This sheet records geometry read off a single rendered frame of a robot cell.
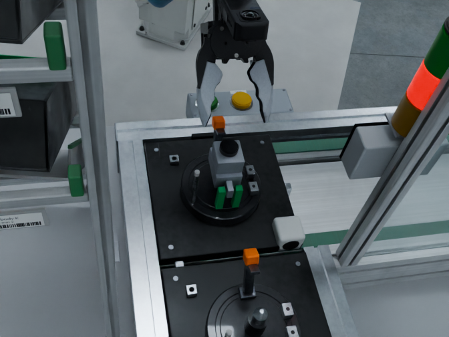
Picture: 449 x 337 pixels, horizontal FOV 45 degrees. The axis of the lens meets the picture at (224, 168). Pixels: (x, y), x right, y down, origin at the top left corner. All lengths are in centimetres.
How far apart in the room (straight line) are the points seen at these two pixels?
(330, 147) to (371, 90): 163
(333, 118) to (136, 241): 49
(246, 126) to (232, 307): 39
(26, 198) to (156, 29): 88
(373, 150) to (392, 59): 222
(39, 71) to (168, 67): 91
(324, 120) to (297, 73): 25
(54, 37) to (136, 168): 62
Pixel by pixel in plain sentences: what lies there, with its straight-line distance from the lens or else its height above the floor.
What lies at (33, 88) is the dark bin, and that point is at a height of 122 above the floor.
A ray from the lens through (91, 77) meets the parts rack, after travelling 42.
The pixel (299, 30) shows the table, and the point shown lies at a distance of 148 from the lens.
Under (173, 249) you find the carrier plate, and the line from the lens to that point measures 88.
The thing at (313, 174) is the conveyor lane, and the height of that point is 92.
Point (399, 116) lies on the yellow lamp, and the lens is 71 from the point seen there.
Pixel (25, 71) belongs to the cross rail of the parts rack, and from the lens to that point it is 41.
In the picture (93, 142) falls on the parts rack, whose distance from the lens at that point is 47.
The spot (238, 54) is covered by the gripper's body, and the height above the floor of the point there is 124.
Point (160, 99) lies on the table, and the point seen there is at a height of 86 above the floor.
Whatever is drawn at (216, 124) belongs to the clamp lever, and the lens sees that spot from 91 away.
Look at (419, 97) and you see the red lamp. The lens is 67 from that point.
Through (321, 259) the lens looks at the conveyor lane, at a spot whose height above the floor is 95.
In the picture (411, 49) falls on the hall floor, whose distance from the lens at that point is 305.
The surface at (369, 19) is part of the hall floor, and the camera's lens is 314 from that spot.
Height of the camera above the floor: 175
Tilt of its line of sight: 52 degrees down
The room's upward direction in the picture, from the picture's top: 12 degrees clockwise
